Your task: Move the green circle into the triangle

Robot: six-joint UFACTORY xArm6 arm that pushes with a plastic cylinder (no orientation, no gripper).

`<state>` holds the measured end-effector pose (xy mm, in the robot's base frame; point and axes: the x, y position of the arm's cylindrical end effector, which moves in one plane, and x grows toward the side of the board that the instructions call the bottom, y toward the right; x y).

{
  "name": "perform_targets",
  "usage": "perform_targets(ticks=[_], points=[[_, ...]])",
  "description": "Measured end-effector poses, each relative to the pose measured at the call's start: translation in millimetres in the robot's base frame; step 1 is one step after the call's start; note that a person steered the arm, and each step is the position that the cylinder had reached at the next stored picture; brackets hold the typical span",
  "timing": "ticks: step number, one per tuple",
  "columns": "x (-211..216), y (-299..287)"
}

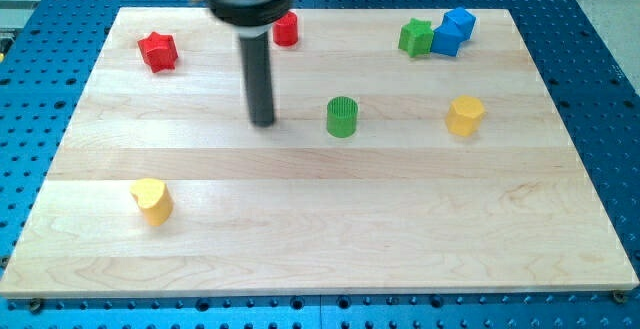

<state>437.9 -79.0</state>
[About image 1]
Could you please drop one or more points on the red cylinder block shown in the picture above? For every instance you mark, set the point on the red cylinder block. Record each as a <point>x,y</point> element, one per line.
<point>285,30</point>

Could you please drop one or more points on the yellow heart block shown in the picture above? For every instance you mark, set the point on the yellow heart block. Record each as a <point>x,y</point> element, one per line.
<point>153,199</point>

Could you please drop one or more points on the red star block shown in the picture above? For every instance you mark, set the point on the red star block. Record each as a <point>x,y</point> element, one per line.
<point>158,51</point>

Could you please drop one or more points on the blue cube block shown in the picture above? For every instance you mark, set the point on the blue cube block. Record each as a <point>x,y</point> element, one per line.
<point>462,19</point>

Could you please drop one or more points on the blue triangle block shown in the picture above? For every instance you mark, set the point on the blue triangle block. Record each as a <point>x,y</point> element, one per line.
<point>447,40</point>

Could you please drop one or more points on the light wooden board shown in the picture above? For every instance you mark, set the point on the light wooden board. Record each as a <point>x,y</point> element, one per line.
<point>401,206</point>

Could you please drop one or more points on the green star block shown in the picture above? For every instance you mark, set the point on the green star block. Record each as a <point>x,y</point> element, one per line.
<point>416,37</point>

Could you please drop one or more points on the yellow hexagon block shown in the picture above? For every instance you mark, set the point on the yellow hexagon block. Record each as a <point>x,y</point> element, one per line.
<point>465,115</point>

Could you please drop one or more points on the green cylinder block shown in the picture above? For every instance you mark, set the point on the green cylinder block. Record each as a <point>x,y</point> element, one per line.
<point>342,114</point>

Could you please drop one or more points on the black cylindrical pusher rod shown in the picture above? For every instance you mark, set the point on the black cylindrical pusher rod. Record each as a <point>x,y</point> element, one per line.
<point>256,66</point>

